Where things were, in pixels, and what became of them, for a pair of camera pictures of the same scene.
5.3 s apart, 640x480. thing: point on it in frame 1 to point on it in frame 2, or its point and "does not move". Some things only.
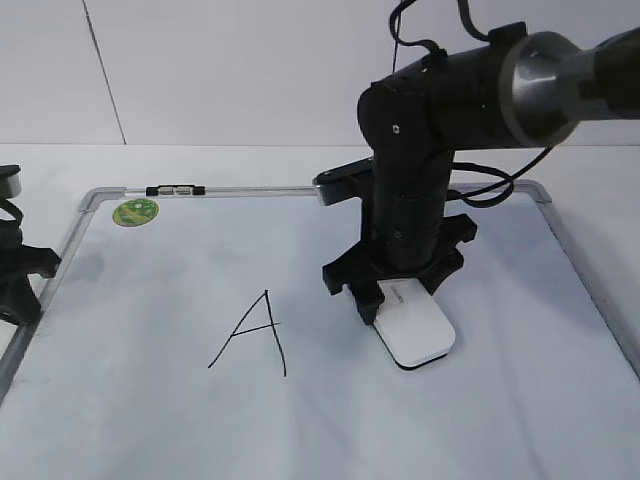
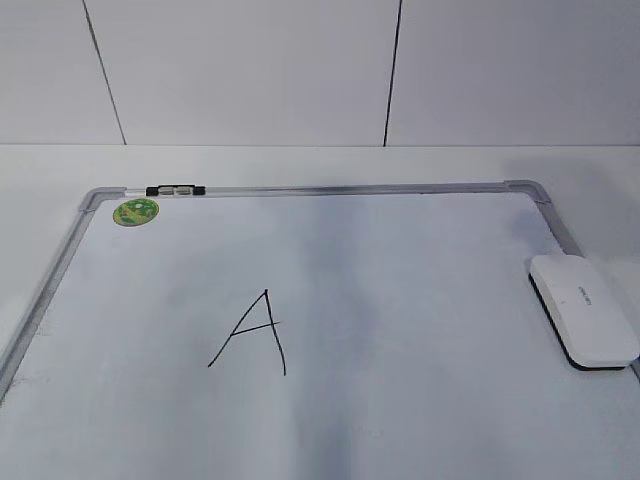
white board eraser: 411,323 to 590,324
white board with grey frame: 191,337 does not move
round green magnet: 135,212 does not move
